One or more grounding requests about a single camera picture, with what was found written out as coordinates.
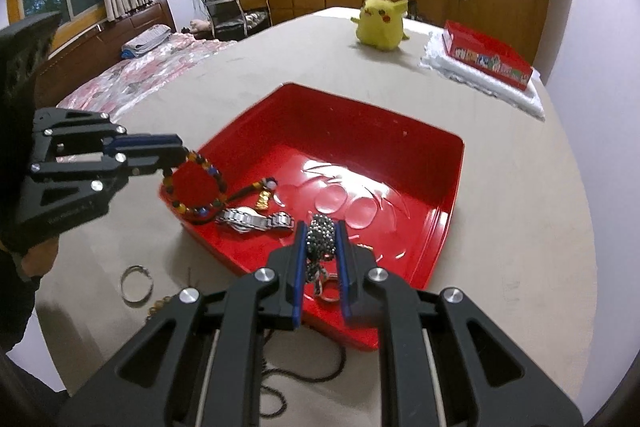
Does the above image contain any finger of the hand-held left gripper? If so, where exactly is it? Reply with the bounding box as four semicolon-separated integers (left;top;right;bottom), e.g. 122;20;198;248
15;151;187;234
32;107;186;155

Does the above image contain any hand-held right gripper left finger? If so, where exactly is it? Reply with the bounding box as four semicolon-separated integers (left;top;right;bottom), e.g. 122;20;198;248
57;222;308;427

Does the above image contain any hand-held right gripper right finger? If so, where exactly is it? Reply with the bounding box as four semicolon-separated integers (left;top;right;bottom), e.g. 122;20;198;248
336;221;586;427

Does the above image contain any silver chain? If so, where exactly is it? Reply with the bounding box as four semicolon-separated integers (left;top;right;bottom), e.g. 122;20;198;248
304;214;337;304

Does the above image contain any silver metal watch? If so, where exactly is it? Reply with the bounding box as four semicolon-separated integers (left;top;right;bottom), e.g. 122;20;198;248
216;207;295;233

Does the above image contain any multicolour bead bracelet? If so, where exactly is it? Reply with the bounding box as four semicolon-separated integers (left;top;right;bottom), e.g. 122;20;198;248
162;150;228;225

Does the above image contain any red plastic box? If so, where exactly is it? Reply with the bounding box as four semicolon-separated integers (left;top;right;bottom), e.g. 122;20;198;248
159;82;466;353

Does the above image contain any person's left hand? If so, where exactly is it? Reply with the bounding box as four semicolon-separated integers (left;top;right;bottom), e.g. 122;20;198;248
19;236;61;282

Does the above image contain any pink floral blanket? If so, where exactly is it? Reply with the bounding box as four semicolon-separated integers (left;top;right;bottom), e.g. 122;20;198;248
57;32;236;118

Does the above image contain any wooden bed headboard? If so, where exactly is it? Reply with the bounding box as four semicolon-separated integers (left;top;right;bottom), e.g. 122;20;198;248
32;0;177;108

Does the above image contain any folded striped towel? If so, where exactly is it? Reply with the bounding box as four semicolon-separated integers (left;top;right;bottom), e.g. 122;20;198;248
121;24;172;59

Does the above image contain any wide silver bangle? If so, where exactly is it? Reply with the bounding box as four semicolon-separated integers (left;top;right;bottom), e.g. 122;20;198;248
120;264;153;305

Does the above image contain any black office chair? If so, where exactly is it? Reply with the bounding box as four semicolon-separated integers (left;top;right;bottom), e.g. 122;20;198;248
197;0;273;42

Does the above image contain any wooden desk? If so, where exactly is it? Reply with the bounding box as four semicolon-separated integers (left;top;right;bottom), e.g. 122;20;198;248
235;0;293;25

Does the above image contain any white folded cloth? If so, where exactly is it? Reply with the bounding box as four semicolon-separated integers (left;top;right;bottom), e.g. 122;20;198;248
419;29;546;122

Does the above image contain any yellow plush toy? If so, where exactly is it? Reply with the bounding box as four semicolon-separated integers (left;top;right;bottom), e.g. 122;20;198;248
350;0;412;52

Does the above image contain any red printed tin box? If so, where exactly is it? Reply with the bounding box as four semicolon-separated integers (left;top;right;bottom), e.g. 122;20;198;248
442;20;533;92

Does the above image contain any black bead necklace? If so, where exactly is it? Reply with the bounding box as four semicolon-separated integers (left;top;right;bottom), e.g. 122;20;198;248
255;342;346;415

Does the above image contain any brown bead bracelet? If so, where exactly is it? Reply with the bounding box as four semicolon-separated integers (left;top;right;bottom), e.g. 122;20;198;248
145;267;196;323

